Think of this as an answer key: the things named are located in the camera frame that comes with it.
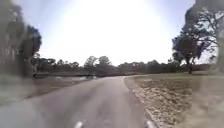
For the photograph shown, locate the distant row of trees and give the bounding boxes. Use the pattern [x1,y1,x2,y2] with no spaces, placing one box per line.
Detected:
[32,55,214,79]

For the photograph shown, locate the grey asphalt road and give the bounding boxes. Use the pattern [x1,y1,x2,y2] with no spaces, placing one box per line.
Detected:
[0,75,158,128]

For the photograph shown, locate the dry grass field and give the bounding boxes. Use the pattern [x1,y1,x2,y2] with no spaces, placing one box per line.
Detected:
[123,72,224,128]

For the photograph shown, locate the large dark tree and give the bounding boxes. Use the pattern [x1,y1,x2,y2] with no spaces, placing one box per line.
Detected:
[171,25,208,75]

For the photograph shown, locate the dry grass verge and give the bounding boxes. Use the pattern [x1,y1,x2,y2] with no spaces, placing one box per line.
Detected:
[0,75,91,107]

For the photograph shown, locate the tall dark trees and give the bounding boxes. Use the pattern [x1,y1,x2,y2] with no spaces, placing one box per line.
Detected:
[0,0,43,80]

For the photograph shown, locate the tall bare-branched tree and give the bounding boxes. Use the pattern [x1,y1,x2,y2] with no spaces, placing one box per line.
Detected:
[183,0,224,73]

